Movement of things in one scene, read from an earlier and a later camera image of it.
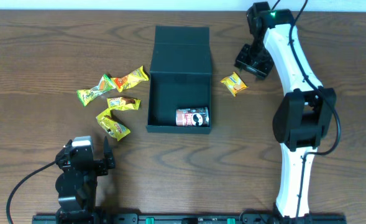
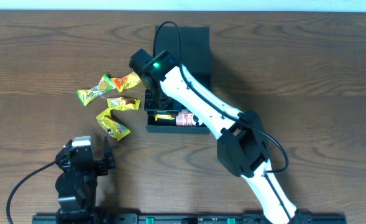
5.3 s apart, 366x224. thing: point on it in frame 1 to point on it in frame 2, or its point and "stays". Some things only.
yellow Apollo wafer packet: x=112 y=126 stays
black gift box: x=180 y=81 stays
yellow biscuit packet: x=235 y=83 to x=163 y=116
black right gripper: x=254 y=64 to x=159 y=104
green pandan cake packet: x=105 y=84 stays
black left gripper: x=89 y=165 stays
